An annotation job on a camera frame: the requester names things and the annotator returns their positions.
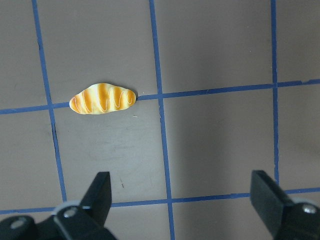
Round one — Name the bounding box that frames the striped toy bread loaf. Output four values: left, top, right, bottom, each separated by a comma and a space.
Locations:
69, 83, 137, 115

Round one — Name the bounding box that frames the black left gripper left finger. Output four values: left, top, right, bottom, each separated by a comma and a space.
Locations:
0, 172, 116, 240

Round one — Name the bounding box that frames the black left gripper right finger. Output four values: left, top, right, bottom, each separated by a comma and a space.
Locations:
250, 170, 320, 240

